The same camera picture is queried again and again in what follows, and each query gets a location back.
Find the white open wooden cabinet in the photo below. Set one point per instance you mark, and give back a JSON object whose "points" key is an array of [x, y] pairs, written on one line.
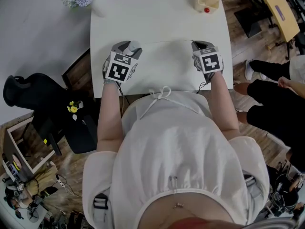
{"points": [[26, 149]]}

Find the black camera rig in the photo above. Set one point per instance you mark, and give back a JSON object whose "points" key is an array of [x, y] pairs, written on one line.
{"points": [[283, 194]]}

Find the person's left forearm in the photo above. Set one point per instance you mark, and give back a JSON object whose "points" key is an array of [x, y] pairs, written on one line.
{"points": [[109, 118]]}

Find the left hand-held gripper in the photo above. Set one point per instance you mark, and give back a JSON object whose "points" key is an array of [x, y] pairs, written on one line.
{"points": [[118, 68]]}

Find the purple flat strip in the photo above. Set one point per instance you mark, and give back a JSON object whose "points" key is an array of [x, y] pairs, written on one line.
{"points": [[280, 13]]}

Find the white power strip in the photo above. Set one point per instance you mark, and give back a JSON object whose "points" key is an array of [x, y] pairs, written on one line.
{"points": [[60, 181]]}

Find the person's right forearm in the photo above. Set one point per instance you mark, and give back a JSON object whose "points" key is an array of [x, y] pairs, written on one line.
{"points": [[224, 104]]}

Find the tan cloth bag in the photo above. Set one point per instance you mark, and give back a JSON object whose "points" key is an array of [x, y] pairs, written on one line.
{"points": [[44, 180]]}

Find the small yellow flower ornament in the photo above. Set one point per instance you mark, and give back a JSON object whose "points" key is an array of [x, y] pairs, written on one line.
{"points": [[72, 108]]}

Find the person's white shirt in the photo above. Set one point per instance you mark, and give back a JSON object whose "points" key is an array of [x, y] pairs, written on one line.
{"points": [[178, 156]]}

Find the small grey tripod stand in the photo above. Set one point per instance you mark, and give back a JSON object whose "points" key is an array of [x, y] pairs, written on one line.
{"points": [[33, 215]]}

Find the black mesh office chair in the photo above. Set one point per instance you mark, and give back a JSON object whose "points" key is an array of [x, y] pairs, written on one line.
{"points": [[47, 92]]}

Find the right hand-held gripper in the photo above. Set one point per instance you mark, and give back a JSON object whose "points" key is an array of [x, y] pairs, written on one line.
{"points": [[209, 62]]}

